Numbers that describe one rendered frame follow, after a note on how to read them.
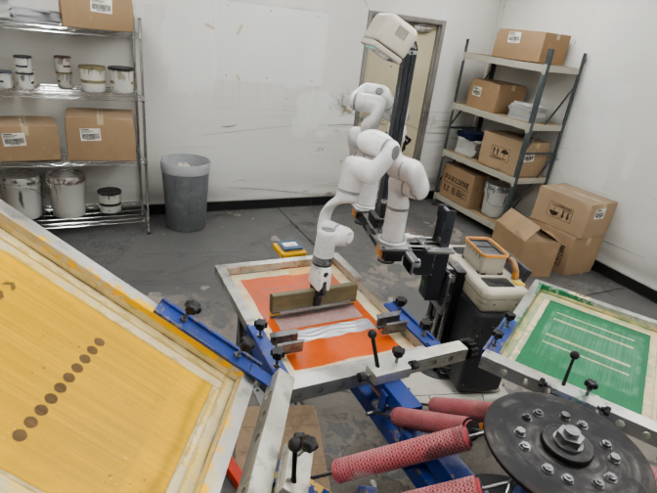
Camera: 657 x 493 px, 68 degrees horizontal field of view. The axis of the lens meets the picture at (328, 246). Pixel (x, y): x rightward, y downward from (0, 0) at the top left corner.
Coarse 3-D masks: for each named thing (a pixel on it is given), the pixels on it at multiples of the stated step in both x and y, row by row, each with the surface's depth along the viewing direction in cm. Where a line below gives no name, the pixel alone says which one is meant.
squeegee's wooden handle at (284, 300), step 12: (312, 288) 186; (336, 288) 189; (348, 288) 192; (276, 300) 179; (288, 300) 181; (300, 300) 184; (312, 300) 186; (324, 300) 189; (336, 300) 192; (276, 312) 181
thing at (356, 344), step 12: (288, 276) 213; (300, 276) 215; (324, 312) 190; (336, 312) 191; (348, 312) 192; (360, 312) 193; (336, 336) 176; (348, 336) 177; (360, 336) 178; (384, 336) 180; (348, 348) 171; (360, 348) 171; (384, 348) 173
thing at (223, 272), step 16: (304, 256) 224; (336, 256) 228; (224, 272) 203; (240, 272) 210; (256, 272) 213; (352, 272) 216; (224, 288) 196; (368, 288) 204; (240, 304) 182; (240, 320) 179; (320, 368) 154
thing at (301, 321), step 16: (256, 288) 201; (256, 304) 190; (272, 320) 181; (288, 320) 182; (304, 320) 184; (320, 320) 185; (304, 352) 166; (320, 352) 167; (336, 352) 168; (304, 368) 158
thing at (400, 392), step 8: (384, 384) 142; (392, 384) 142; (400, 384) 143; (392, 392) 139; (400, 392) 140; (408, 392) 140; (392, 400) 139; (400, 400) 137; (408, 400) 137; (416, 400) 138; (392, 408) 139; (416, 408) 135
